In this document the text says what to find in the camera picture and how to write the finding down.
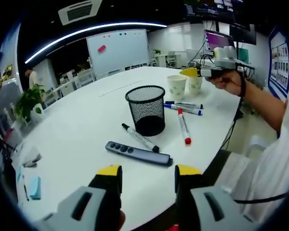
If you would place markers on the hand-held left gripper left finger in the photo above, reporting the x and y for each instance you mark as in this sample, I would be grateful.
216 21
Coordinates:
72 207

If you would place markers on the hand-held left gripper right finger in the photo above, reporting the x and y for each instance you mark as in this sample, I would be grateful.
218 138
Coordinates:
212 207

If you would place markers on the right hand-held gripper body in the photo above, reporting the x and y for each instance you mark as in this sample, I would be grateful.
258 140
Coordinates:
225 57

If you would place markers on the white printed paper cup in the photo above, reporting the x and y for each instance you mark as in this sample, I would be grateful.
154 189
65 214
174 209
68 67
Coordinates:
175 87
194 79
195 87

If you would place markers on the black whiteboard marker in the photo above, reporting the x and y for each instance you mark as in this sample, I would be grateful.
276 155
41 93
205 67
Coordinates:
139 137
183 104

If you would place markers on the blue whiteboard marker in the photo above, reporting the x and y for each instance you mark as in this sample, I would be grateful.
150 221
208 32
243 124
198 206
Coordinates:
183 109

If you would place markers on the red whiteboard marker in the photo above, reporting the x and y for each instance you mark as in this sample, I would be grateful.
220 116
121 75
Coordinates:
184 127

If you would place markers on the black mesh pen holder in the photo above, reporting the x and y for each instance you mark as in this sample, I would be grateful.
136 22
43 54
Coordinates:
147 108

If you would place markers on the grey laser pointer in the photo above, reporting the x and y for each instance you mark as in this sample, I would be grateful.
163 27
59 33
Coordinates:
139 154

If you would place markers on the black pen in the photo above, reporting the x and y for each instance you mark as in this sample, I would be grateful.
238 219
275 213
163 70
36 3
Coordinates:
26 190

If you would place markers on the whiteboard on stand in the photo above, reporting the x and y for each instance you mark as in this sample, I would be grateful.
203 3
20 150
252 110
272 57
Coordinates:
118 53

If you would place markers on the pink whiteboard eraser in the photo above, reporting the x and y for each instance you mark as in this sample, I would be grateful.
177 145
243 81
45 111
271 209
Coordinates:
101 49

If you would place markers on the person's right hand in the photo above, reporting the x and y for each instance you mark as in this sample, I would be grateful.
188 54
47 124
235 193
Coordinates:
231 83

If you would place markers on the person's left hand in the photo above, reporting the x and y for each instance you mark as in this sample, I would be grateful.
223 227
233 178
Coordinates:
122 220

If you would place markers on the green board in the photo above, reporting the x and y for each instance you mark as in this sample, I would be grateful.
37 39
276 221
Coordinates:
243 54

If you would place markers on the purple screen monitor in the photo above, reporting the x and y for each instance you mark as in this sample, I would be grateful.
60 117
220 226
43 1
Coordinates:
216 38

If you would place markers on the black monitor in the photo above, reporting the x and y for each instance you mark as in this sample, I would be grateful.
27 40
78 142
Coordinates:
243 32

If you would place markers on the blue sticky note pad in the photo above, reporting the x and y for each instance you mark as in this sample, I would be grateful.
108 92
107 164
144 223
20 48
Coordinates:
35 187

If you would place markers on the grey crumpled cloth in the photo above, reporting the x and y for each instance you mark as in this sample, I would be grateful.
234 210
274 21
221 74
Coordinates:
31 158

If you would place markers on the curved ceiling light strip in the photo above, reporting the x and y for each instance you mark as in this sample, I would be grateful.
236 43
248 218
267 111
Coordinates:
115 25

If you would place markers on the potted green plant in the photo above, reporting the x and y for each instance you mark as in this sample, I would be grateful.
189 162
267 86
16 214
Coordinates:
29 103

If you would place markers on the ceiling air conditioner vent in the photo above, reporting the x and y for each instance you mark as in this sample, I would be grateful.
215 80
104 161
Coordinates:
79 10

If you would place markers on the white cabinet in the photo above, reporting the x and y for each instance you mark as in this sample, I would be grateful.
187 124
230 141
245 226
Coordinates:
45 69

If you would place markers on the white display partition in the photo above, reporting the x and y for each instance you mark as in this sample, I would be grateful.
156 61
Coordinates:
9 53

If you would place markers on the dark wall screen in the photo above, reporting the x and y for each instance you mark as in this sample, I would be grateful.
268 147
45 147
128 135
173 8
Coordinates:
207 7

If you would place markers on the blue framed wall poster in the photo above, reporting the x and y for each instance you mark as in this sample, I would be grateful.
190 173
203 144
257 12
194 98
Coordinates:
279 65

